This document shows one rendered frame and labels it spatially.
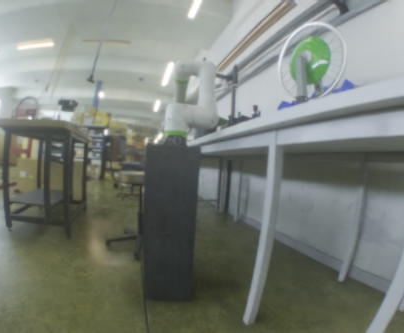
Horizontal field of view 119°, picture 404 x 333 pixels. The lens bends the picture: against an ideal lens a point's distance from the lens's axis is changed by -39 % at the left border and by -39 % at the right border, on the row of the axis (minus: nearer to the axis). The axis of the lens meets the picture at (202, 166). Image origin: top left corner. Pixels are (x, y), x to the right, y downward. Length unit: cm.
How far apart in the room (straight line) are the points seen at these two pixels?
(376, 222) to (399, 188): 27
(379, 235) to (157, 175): 139
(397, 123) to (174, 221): 85
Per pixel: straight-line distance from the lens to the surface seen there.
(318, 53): 114
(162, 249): 93
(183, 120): 102
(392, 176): 141
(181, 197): 85
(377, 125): 50
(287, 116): 61
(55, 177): 284
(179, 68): 131
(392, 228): 143
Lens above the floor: 73
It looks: 1 degrees down
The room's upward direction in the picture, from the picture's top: 4 degrees clockwise
